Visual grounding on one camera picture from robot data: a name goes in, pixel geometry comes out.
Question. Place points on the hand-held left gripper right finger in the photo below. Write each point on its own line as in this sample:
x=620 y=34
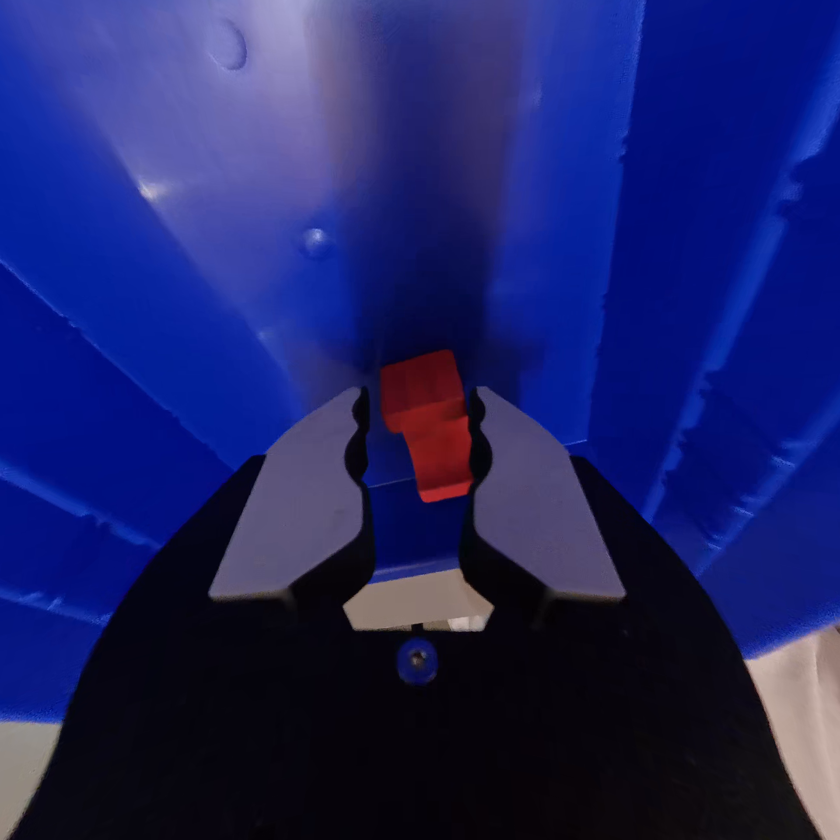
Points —
x=544 y=518

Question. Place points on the blue plastic storage bin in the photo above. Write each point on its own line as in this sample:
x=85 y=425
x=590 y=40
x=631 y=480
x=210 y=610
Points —
x=197 y=262

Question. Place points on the red wooden arch block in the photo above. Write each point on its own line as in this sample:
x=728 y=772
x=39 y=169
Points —
x=426 y=413

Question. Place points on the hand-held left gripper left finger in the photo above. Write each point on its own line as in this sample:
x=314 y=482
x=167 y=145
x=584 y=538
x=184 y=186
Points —
x=295 y=512

